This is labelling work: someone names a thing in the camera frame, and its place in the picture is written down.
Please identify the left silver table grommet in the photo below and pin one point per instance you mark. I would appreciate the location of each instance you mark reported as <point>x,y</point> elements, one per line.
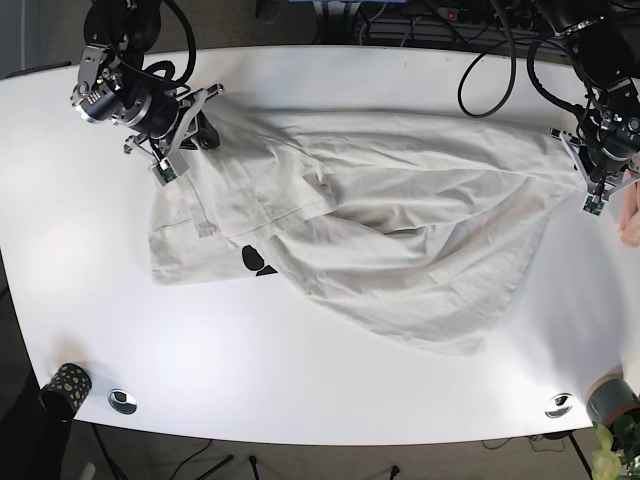
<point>122,402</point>

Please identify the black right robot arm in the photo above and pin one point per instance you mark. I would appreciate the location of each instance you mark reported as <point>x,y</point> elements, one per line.
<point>114,84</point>

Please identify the salmon pink T-shirt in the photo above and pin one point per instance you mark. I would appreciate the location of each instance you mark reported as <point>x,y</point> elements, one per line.
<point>629,226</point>

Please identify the grey plant pot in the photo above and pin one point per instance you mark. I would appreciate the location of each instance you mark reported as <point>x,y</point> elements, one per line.
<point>610,398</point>

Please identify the right silver table grommet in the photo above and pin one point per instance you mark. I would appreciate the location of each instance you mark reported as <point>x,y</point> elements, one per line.
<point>559,405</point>

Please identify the white graphic print T-shirt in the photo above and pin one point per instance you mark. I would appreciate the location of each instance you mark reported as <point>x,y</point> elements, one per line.
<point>418,228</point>

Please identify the black dotted cup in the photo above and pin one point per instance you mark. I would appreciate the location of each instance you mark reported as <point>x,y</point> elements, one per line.
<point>64,394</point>

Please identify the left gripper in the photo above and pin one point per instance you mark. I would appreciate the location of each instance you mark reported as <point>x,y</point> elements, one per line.
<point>605,178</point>

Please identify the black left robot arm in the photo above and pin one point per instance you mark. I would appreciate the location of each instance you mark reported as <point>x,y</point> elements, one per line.
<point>590,34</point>

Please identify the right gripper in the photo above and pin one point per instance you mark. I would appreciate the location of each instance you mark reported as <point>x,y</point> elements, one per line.
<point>190,131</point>

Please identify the silver table grommet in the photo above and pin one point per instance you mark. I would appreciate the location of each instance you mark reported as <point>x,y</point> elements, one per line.
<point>122,402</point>
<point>559,405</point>

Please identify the green potted plant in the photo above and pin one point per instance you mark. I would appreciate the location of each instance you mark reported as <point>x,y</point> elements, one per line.
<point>617,454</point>

